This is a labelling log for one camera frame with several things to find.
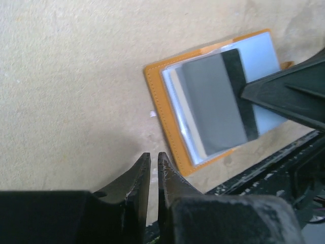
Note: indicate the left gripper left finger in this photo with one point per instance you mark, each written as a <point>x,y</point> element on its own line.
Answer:
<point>114,214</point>

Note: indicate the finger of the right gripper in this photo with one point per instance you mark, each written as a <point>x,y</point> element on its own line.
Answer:
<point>296,93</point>

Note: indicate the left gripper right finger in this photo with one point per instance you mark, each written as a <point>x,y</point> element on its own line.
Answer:
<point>185,215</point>

